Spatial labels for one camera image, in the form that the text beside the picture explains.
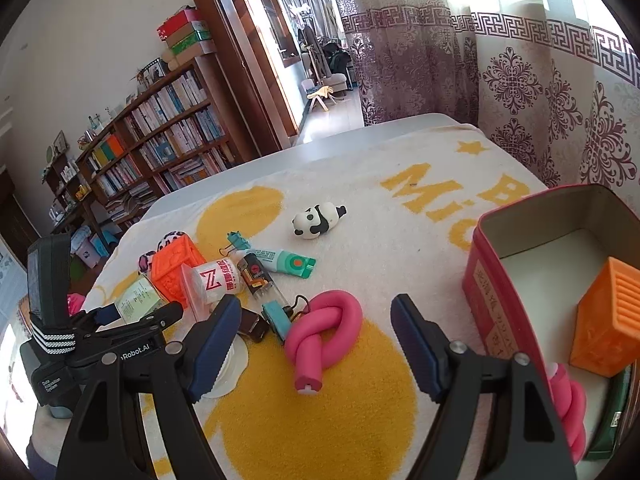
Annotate dark orange rubber cube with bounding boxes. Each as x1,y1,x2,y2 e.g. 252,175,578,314
151,234,205,308

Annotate stacked boxes on bookshelf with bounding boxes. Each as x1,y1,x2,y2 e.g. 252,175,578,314
156,6,216,70

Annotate black orange striped lighter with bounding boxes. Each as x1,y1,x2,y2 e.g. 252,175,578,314
238,252,282,304

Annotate teal binder clip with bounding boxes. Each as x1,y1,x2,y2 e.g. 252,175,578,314
219,231,252,257

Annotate small wooden stool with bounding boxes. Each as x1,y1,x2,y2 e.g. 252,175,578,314
306,86,336,112

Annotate teal white ointment tube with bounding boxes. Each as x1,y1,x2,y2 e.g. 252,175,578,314
250,248,316,278

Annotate large wooden bookshelf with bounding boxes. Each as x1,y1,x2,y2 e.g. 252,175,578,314
77,54,258,229

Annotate white and yellow towel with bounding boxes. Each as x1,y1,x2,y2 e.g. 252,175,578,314
29,121,616,480

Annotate black white cow ball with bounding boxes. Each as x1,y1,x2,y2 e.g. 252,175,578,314
138,231,184,275

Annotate panda squishy toy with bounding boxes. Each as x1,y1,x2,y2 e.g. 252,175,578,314
292,202,347,240

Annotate small dark wooden shelf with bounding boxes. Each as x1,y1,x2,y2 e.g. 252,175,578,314
41,148,108,249

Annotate light orange rubber cube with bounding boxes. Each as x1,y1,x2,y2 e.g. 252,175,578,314
570,257,640,378

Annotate red biscuit tin box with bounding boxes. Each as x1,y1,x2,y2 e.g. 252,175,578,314
462,184,639,478

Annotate dark brown small packet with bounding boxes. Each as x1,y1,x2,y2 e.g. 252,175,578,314
238,308,270,342

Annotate pale green carton box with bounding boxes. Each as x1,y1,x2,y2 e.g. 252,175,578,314
114,275,166,324

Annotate purple patterned curtain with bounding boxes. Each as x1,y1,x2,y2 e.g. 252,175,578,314
336,0,639,205

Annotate white round plastic lid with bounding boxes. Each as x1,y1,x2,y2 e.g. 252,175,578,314
203,336,248,399

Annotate pink knotted foam tube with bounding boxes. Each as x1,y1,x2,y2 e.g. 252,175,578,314
284,289,363,394

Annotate green cosmetic tube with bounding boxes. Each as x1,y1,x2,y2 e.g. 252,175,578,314
584,365,634,462

